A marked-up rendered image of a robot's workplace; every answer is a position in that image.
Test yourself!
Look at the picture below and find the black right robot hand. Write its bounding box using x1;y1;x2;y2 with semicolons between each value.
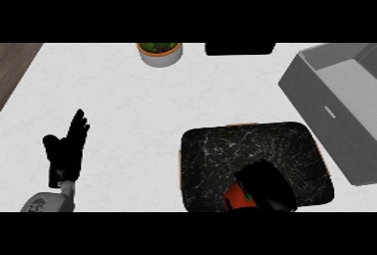
232;159;298;213

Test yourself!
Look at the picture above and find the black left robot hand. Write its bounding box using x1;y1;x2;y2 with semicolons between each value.
41;109;91;189

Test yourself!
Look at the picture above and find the black marble tray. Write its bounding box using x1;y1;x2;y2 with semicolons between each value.
177;121;335;213

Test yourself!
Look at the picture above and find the grey cardboard box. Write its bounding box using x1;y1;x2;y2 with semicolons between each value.
276;43;377;187

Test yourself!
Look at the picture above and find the white potted plant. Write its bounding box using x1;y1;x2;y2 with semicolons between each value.
136;43;184;69

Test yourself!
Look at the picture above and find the black rectangular appliance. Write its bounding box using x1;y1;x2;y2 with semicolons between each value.
202;43;276;57

